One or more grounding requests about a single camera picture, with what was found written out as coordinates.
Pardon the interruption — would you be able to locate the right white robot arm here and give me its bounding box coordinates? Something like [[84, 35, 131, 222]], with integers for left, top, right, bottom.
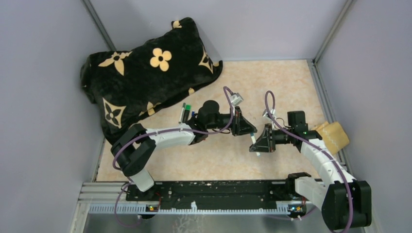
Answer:
[[249, 111, 372, 230]]

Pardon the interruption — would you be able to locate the black green highlighter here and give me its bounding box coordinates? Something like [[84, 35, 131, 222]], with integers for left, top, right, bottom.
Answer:
[[182, 104, 191, 123]]

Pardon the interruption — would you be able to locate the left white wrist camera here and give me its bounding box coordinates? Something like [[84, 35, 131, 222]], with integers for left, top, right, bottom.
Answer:
[[229, 93, 243, 107]]

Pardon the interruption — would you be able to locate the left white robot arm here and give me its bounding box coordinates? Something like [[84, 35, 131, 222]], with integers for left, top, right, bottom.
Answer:
[[111, 100, 257, 201]]

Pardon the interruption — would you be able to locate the black floral plush blanket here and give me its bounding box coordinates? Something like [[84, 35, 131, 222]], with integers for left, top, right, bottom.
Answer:
[[80, 17, 223, 143]]

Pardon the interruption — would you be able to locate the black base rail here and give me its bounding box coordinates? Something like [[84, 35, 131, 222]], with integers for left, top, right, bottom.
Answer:
[[126, 180, 308, 213]]

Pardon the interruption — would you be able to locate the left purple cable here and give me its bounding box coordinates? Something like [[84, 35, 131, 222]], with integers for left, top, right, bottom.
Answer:
[[112, 86, 235, 229]]

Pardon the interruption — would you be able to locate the white green-tip pen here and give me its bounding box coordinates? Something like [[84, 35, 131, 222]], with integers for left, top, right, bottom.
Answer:
[[178, 102, 186, 124]]

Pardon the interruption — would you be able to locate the white light-blue pen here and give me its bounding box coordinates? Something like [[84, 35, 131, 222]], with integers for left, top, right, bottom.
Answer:
[[250, 133, 260, 156]]

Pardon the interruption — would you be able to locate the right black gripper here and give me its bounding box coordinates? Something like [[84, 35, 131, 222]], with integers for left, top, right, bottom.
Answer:
[[249, 122, 294, 151]]

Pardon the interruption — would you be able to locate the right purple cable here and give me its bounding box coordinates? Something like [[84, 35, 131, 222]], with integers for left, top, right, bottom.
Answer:
[[264, 90, 355, 233]]

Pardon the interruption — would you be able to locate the purple cable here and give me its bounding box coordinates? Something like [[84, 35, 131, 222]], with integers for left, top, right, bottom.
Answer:
[[112, 86, 235, 229], [264, 90, 355, 233]]

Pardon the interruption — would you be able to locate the grey cable duct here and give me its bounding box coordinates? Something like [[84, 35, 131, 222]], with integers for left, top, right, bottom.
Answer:
[[89, 203, 290, 215]]

